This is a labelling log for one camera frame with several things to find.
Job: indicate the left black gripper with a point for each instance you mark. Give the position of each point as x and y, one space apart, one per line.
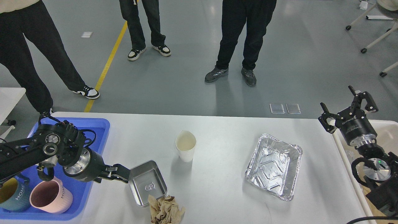
91 167

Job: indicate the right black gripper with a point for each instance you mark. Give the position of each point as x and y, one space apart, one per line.
357 126

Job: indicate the stainless steel square tray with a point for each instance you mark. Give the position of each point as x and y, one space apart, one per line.
144 180

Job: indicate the pink ribbed mug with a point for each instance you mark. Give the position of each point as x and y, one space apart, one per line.
51 196

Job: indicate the aluminium foil tray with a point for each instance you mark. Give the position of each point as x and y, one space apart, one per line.
274 167

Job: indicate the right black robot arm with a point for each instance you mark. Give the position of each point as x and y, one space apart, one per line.
374 169

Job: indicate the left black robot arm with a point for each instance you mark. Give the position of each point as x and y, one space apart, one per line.
60 143

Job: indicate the clear floor plate right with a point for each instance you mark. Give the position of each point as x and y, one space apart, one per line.
293 108

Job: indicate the clear floor plate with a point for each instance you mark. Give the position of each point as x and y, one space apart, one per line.
277 108
293 108

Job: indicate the crumpled brown paper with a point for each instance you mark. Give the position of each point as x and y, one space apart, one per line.
165 210

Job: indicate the clear floor plate left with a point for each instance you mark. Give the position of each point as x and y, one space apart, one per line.
277 108

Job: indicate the white paper cup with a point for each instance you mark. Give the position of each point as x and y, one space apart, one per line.
185 143

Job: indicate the teal yellow HOME mug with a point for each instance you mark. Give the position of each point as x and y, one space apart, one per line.
15 194

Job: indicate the white side table left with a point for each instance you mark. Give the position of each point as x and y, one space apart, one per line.
9 97

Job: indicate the white paper on floor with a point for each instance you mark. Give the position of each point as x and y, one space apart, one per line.
86 34

